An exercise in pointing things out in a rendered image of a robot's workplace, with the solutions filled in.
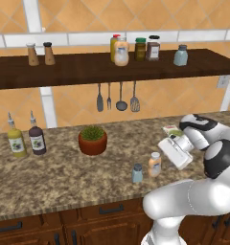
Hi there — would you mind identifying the grey hanging ladle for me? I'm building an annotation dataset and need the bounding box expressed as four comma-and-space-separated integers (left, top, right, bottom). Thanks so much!
115, 81, 128, 112

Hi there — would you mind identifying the brown jar with black lid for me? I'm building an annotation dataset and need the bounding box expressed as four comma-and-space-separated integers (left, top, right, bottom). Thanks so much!
145, 34, 161, 62

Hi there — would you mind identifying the pale blue shaker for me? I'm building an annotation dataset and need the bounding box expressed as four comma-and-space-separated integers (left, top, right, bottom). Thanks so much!
130, 163, 144, 184
172, 44, 189, 67

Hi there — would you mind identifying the grey hanging spatula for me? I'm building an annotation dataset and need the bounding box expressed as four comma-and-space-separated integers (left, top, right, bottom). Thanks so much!
96, 83, 104, 113

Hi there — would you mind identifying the grey hanging fork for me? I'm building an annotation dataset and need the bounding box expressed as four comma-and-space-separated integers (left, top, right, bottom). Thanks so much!
106, 82, 113, 111

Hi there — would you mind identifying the brown wooden cupboard door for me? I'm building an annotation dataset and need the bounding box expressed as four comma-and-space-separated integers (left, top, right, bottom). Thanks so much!
0, 228, 65, 245
178, 214, 224, 245
62, 217, 153, 245
210, 207, 230, 245

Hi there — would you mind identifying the peach condiment bottle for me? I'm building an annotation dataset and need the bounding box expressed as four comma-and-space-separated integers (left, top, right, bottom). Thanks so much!
148, 151, 162, 178
113, 35, 130, 67

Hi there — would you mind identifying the white wall socket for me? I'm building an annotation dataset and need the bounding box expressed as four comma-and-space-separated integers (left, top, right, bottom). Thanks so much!
216, 75, 230, 90

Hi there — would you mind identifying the grey hanging slotted turner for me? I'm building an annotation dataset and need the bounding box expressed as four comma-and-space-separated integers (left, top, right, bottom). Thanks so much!
129, 80, 141, 113

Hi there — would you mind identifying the black drawer handle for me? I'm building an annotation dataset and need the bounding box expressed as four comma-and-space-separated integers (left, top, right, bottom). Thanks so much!
0, 221, 24, 234
98, 204, 126, 215

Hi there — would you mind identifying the yellow oil bottle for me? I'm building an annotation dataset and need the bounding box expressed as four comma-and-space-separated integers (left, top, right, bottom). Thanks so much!
7, 111, 28, 159

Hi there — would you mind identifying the yellow bottle with red cap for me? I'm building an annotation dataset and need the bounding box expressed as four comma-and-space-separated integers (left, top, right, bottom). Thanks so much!
109, 33, 122, 63

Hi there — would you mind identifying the dark green-capped jar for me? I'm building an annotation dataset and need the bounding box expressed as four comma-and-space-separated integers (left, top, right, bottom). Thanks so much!
134, 36, 148, 62

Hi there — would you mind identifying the wooden shaker with white top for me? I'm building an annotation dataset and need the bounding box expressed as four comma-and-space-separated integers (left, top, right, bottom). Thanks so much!
26, 42, 40, 67

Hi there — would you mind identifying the dark wooden shelf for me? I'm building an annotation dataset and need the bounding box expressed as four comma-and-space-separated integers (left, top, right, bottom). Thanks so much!
0, 48, 230, 91

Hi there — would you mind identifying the wooden shaker with black top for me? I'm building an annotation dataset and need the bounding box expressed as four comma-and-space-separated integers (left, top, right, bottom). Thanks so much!
42, 41, 57, 66

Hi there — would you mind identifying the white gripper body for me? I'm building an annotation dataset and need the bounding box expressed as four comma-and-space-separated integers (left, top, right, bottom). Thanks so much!
157, 137, 194, 171

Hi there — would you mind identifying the dark purple vinegar bottle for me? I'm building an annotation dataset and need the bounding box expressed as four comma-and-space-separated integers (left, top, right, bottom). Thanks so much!
28, 110, 48, 156

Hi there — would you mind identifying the brown wooden drawer front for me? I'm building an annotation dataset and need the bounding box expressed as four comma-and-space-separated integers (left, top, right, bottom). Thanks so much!
0, 212, 46, 239
58, 197, 145, 225

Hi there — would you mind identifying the green and white packet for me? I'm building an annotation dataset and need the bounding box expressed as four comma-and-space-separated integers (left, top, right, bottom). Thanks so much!
161, 124, 184, 138

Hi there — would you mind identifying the potted green plant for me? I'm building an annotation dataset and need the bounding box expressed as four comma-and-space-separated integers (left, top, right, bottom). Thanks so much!
78, 124, 108, 157

